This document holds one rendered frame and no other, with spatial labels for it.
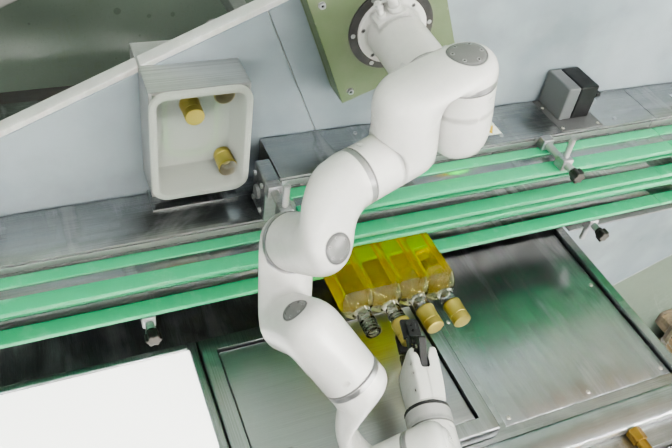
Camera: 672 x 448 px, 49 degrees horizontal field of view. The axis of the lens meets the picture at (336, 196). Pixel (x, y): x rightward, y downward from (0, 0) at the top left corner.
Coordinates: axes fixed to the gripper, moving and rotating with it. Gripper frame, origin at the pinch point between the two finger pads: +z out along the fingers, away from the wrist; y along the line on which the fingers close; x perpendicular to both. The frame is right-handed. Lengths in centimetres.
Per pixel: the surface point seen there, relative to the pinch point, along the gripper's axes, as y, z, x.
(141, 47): 34, 37, 46
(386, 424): -12.6, -9.4, 3.5
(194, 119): 26, 27, 37
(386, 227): 6.2, 21.0, 1.0
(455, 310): 1.1, 4.7, -9.7
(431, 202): 5.7, 28.6, -9.8
